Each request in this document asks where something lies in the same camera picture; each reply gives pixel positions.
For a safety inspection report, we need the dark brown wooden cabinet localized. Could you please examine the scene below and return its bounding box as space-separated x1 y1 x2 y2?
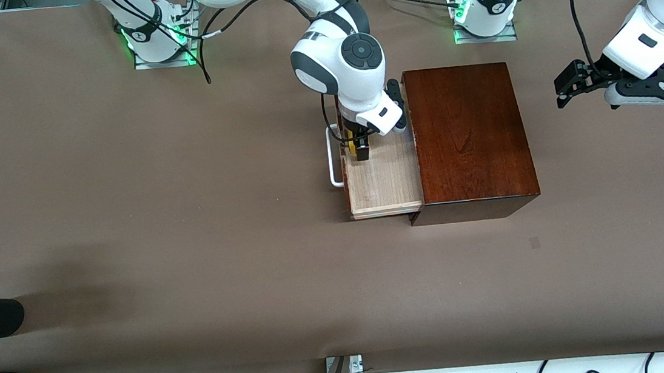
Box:
395 59 543 227

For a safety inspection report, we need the silver corner bracket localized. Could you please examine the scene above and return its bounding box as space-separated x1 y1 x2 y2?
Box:
326 354 364 373

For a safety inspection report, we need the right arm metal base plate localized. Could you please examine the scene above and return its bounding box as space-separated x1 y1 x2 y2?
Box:
132 38 199 71

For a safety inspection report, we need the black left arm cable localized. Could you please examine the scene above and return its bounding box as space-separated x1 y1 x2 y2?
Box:
569 0 602 69

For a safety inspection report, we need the brown table cover sheet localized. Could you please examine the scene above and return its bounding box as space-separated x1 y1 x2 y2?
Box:
0 0 664 373

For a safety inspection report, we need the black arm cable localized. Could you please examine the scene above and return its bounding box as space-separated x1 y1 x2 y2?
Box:
569 0 602 69
104 0 322 93

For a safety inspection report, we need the light wood drawer white handle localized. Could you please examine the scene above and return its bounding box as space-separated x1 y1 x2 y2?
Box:
325 116 426 222

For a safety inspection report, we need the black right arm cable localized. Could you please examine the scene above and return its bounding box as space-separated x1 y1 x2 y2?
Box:
104 0 322 93

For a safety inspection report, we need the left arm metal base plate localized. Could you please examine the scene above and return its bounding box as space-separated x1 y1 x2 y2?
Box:
454 18 518 47

